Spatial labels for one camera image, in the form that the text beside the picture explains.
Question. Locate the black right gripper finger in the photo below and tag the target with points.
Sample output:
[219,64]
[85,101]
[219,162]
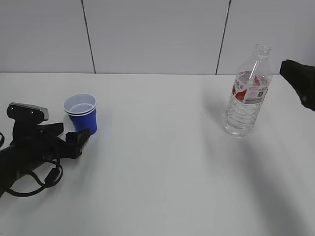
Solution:
[302,79]

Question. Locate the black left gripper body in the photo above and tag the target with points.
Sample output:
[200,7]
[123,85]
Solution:
[38,147]

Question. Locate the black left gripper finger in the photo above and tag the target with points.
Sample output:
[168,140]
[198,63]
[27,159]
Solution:
[53,129]
[76,140]

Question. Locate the blue paper cup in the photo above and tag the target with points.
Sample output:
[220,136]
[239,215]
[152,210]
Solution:
[84,121]

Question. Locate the white-rimmed paper cup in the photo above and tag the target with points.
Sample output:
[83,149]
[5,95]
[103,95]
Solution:
[79,104]

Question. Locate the clear Wahaha water bottle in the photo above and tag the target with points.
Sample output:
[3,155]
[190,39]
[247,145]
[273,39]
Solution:
[248,92]

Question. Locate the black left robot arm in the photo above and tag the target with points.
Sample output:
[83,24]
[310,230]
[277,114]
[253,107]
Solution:
[46,174]

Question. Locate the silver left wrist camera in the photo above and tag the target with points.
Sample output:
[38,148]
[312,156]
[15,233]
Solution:
[26,116]

